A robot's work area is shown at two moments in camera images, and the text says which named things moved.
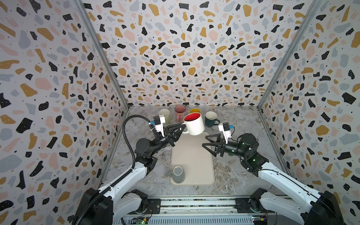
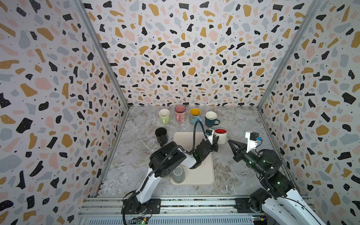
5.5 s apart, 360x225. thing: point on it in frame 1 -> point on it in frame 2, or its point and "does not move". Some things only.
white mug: x=194 y=123 -> x=221 y=133
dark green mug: x=211 y=119 does not move
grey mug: x=178 y=174 does not move
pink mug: x=180 y=111 does not move
